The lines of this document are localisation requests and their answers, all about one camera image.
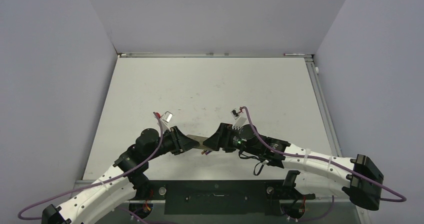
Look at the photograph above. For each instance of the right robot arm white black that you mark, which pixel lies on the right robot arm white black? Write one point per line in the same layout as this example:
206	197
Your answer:
357	178

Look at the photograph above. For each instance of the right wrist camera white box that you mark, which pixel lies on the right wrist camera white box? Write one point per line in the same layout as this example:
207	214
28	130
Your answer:
240	118

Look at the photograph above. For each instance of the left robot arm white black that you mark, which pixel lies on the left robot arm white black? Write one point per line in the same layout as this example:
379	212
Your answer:
122	180

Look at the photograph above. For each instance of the aluminium frame rail back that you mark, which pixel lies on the aluminium frame rail back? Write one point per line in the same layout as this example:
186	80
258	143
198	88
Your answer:
214	55

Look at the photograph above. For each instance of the aluminium frame rail right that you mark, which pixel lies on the aluminium frame rail right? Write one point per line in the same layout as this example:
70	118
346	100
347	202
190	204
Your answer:
323	108

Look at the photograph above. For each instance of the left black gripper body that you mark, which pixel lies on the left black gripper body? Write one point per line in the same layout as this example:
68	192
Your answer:
169	141

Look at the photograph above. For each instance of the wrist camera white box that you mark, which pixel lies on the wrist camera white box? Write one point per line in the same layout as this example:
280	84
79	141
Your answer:
165	119
240	118

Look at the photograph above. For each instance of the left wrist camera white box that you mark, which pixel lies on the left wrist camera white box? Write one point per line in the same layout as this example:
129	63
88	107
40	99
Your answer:
165	119

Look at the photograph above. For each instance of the aluminium frame rail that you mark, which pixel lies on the aluminium frame rail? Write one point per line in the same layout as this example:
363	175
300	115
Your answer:
214	55
323	108

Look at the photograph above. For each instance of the beige remote control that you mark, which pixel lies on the beige remote control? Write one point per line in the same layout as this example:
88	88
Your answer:
200	140

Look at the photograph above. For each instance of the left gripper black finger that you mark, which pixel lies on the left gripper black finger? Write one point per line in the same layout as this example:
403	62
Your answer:
185	141
180	150

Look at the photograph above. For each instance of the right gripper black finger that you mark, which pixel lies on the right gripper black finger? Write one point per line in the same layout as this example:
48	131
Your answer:
221	148
216	140

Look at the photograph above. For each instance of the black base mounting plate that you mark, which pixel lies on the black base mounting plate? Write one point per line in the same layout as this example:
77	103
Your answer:
218	196

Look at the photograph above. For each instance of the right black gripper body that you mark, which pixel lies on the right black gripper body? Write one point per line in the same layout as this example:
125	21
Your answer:
233	139

